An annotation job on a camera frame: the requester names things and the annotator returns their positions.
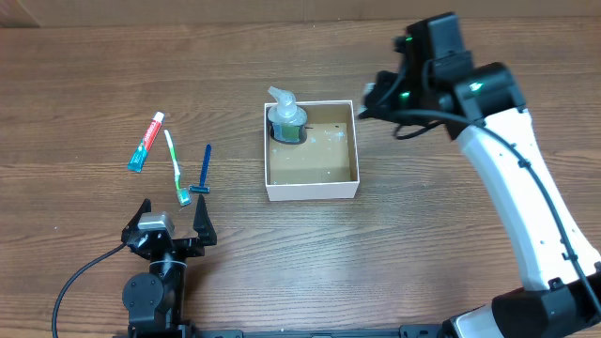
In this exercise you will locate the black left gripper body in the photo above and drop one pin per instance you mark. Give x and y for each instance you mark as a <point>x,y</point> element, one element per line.
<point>186,248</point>

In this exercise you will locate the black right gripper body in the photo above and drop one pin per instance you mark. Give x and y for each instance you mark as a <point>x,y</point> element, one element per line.
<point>385,85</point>

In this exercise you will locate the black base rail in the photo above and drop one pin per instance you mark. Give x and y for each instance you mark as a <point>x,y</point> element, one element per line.
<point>324,333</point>

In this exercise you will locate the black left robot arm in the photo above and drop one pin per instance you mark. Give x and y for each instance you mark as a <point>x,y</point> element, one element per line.
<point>154,299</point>

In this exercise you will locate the blue disposable razor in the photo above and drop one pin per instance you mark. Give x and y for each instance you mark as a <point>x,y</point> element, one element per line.
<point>201,186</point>

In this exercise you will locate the green white toothbrush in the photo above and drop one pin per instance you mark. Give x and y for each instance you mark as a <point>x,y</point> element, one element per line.
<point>183,195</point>

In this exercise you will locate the red white toothpaste tube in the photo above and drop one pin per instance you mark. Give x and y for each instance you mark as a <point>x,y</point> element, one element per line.
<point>140,154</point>

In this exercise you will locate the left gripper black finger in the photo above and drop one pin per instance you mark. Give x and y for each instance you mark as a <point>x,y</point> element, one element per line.
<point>144,208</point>
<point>202,224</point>

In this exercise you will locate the white cardboard box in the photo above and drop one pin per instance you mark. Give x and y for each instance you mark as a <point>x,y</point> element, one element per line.
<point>325,166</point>

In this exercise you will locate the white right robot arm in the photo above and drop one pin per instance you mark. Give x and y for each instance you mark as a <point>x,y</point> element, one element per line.
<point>484,111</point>

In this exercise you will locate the clear soap pump bottle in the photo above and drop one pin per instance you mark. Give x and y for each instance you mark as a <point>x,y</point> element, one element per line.
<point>288,121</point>

